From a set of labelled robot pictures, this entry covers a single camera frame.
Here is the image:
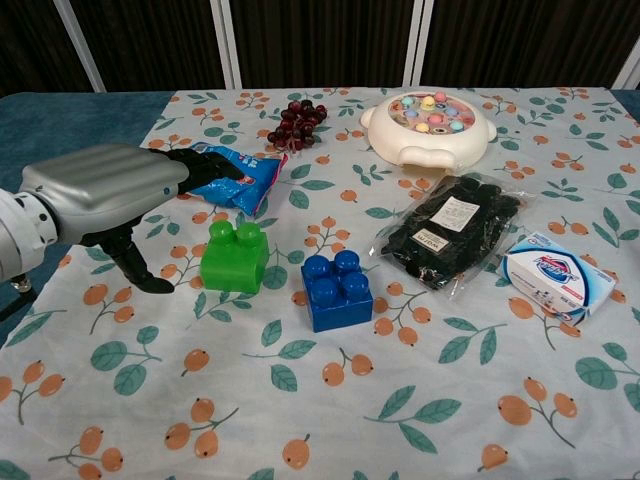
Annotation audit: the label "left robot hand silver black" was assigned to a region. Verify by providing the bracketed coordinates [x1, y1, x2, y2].
[18, 143, 245, 295]

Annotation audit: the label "green toy building block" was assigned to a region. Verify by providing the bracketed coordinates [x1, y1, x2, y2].
[199, 221, 270, 292]

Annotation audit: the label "teal table cover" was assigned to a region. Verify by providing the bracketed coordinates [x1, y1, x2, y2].
[0, 91, 174, 348]

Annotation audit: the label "blue snack bag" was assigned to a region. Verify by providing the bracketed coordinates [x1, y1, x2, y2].
[180, 141, 289, 217]

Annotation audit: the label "dark red grape bunch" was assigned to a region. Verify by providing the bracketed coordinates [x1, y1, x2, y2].
[266, 99, 328, 152]

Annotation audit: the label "blue toy building block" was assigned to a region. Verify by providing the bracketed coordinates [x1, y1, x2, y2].
[300, 249, 374, 333]

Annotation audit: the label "floral patterned tablecloth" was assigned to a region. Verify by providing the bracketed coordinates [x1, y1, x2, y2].
[0, 87, 640, 480]

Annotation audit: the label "cream fishing game toy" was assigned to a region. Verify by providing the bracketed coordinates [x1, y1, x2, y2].
[360, 90, 499, 173]

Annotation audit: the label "black gloves in plastic bag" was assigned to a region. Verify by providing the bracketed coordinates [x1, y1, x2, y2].
[370, 173, 540, 302]

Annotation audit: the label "white blue soap box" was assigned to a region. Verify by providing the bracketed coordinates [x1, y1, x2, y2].
[502, 231, 618, 327]

